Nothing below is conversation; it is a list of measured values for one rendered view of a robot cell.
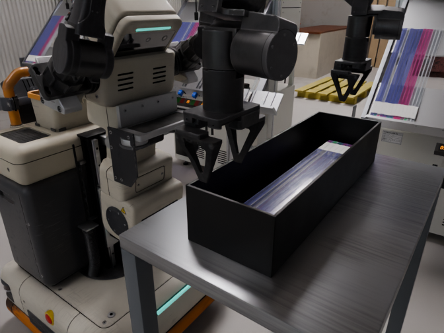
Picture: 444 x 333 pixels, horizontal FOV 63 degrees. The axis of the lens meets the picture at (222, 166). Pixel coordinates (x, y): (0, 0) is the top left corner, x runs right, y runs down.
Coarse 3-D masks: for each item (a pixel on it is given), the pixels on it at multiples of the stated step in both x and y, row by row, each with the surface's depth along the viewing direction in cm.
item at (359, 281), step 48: (384, 192) 82; (432, 192) 82; (144, 240) 65; (336, 240) 65; (384, 240) 65; (144, 288) 71; (240, 288) 54; (288, 288) 54; (336, 288) 54; (384, 288) 54
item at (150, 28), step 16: (112, 0) 85; (128, 0) 87; (144, 0) 91; (160, 0) 95; (112, 16) 84; (128, 16) 84; (144, 16) 88; (160, 16) 92; (176, 16) 96; (112, 32) 87; (128, 32) 86; (144, 32) 91; (160, 32) 95; (176, 32) 100; (112, 48) 88; (128, 48) 92; (144, 48) 97; (160, 48) 102
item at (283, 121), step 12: (252, 84) 282; (180, 96) 266; (288, 96) 276; (288, 108) 281; (276, 120) 268; (288, 120) 286; (216, 132) 258; (240, 132) 246; (276, 132) 273; (240, 144) 249; (252, 144) 246; (180, 156) 287; (204, 156) 272
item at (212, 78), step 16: (208, 80) 47; (224, 80) 47; (240, 80) 48; (208, 96) 48; (224, 96) 48; (240, 96) 49; (192, 112) 48; (208, 112) 49; (224, 112) 48; (240, 112) 49
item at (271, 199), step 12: (324, 144) 97; (336, 144) 97; (348, 144) 98; (312, 156) 90; (324, 156) 90; (336, 156) 90; (300, 168) 83; (312, 168) 83; (324, 168) 83; (276, 180) 77; (288, 180) 77; (300, 180) 77; (312, 180) 77; (264, 192) 73; (276, 192) 73; (288, 192) 73; (252, 204) 68; (264, 204) 68; (276, 204) 68
